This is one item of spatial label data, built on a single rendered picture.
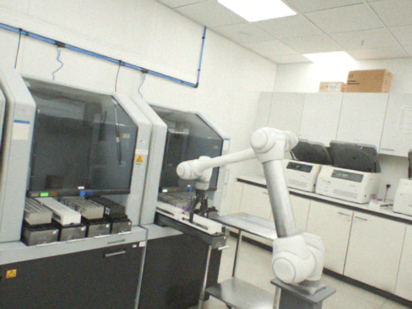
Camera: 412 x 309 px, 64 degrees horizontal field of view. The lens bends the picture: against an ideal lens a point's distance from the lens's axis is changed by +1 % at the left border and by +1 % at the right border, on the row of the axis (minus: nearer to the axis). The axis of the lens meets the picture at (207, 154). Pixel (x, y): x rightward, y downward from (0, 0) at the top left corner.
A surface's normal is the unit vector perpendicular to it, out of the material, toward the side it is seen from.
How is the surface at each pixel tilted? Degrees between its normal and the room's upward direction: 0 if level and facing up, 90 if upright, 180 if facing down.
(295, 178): 90
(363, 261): 90
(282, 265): 100
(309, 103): 90
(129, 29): 90
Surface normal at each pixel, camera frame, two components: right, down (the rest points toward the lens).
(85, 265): 0.73, 0.15
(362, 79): -0.69, -0.06
